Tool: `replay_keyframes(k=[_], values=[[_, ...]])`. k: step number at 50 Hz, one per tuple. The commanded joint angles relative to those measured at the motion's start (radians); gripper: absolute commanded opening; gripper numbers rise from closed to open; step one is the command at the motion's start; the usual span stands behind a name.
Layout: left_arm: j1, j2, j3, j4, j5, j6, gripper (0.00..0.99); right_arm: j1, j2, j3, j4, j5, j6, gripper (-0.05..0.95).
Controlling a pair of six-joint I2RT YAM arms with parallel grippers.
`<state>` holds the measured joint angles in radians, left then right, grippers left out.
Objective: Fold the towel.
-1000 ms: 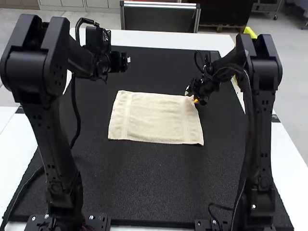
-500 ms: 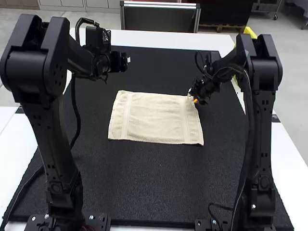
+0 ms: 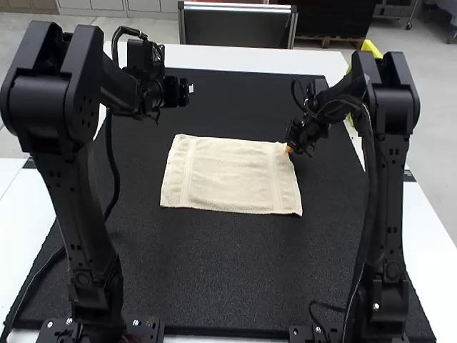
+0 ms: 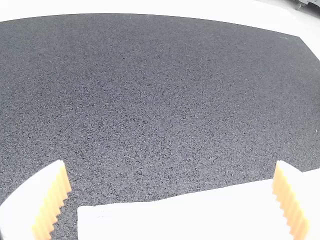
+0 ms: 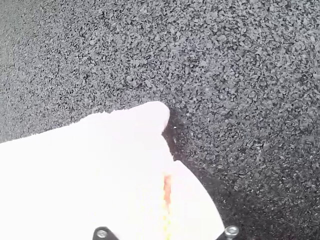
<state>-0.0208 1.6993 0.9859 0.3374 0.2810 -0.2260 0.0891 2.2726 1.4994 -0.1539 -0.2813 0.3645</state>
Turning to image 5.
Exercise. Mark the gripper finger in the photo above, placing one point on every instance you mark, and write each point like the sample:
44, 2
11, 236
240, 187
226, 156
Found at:
192, 210
150, 215

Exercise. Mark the pale towel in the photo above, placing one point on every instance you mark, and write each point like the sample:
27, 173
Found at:
75, 162

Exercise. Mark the black mat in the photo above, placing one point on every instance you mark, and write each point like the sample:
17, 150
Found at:
225, 75

